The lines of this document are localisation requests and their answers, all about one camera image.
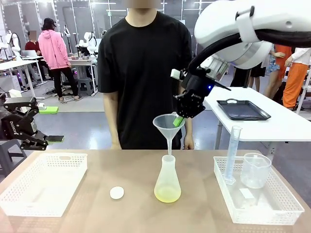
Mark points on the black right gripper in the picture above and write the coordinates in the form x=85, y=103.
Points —
x=196, y=85

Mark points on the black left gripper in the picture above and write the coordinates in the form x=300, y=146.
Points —
x=14, y=126

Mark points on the translucent plastic funnel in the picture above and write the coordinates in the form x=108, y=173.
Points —
x=165, y=126

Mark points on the clear graduated cylinder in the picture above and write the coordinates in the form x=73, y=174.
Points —
x=230, y=160

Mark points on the translucent plastic conical flask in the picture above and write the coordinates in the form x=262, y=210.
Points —
x=167, y=184

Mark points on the clear plastic beaker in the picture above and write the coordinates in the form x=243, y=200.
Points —
x=256, y=172

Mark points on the white round flask cap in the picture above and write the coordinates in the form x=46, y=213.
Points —
x=116, y=193

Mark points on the white perforated plastic basket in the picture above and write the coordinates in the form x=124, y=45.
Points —
x=267, y=206
x=48, y=184

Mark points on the person's left forearm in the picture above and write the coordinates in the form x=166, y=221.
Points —
x=188, y=129

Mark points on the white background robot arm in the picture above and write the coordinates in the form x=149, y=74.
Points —
x=90, y=43
x=13, y=43

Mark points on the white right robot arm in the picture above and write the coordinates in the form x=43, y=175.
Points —
x=218, y=21

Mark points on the person's right forearm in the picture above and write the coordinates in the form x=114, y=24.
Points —
x=113, y=128

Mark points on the person's left hand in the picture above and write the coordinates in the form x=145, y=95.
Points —
x=189, y=143

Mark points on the person's right hand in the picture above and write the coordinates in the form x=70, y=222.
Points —
x=116, y=146

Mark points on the grey plastic stool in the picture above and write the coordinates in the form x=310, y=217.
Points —
x=9, y=155
x=85, y=86

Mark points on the black plastic tray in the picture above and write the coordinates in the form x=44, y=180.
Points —
x=243, y=110

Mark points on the person in black t-shirt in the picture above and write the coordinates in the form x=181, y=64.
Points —
x=145, y=72

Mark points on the white lab desk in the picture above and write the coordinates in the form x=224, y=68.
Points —
x=17, y=63

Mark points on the mannequin in grey shirt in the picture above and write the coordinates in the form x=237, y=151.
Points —
x=240, y=77

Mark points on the silver laptop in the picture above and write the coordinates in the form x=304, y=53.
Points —
x=30, y=54

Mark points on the person in pink hoodie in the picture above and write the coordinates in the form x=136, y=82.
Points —
x=52, y=53

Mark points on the person in red shirt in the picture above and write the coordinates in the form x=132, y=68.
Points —
x=31, y=47

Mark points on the grey lab desk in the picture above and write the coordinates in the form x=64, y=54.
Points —
x=83, y=63

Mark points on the mannequin in blue dress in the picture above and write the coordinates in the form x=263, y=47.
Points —
x=273, y=65

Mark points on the mannequin in orange jacket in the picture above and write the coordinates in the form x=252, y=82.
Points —
x=283, y=63

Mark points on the mannequin with orange trousers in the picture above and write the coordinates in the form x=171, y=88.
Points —
x=295, y=80

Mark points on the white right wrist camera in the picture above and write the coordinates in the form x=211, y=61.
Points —
x=176, y=74

